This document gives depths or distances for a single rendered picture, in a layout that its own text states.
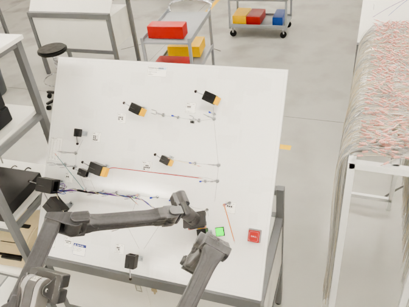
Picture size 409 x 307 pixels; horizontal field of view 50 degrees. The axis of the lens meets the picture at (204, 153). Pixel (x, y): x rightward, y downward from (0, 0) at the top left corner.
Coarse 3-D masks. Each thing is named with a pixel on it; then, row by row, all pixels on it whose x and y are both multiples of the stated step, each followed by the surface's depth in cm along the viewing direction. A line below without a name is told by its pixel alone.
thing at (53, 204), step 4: (56, 196) 212; (48, 200) 209; (52, 200) 208; (56, 200) 209; (60, 200) 212; (44, 204) 209; (48, 204) 209; (52, 204) 208; (56, 204) 207; (60, 204) 209; (64, 204) 212; (68, 204) 220; (72, 204) 221; (44, 208) 209; (48, 208) 208; (52, 208) 208; (56, 208) 207; (60, 208) 207; (64, 208) 209; (68, 208) 211
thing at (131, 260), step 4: (128, 256) 200; (132, 256) 200; (136, 256) 202; (140, 256) 209; (128, 260) 200; (132, 260) 200; (136, 260) 202; (140, 260) 209; (128, 264) 201; (132, 264) 200; (136, 264) 203; (128, 268) 200; (132, 268) 200
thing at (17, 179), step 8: (0, 168) 246; (8, 168) 245; (0, 176) 240; (8, 176) 239; (16, 176) 238; (24, 176) 238; (32, 176) 237; (40, 176) 240; (0, 184) 234; (8, 184) 233; (16, 184) 233; (24, 184) 232; (32, 184) 235; (8, 192) 228; (16, 192) 227; (24, 192) 229; (8, 200) 222; (16, 200) 224; (24, 200) 230; (16, 208) 225; (0, 216) 217
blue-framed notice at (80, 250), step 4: (76, 244) 220; (80, 244) 219; (76, 248) 220; (80, 248) 219; (84, 248) 218; (72, 252) 220; (76, 252) 220; (80, 252) 219; (84, 252) 218; (84, 256) 218
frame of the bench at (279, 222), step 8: (272, 216) 242; (280, 224) 237; (272, 232) 233; (280, 232) 235; (272, 240) 229; (272, 248) 224; (272, 256) 220; (272, 264) 217; (280, 272) 260; (264, 280) 209; (280, 280) 273; (264, 288) 205; (280, 288) 278; (264, 296) 202; (280, 296) 282; (280, 304) 288
